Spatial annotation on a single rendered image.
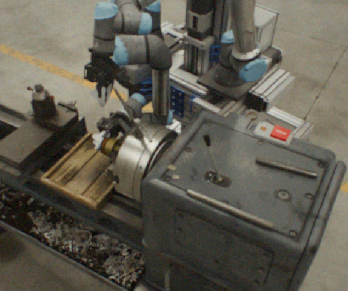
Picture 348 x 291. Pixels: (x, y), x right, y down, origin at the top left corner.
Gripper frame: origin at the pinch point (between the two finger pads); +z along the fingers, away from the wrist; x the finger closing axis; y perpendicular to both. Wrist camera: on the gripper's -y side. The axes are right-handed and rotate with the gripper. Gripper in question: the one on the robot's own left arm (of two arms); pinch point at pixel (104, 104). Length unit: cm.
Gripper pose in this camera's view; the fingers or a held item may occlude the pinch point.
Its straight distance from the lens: 157.1
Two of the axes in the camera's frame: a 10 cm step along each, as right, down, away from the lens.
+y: -8.7, -3.5, 3.3
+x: -4.6, 3.8, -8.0
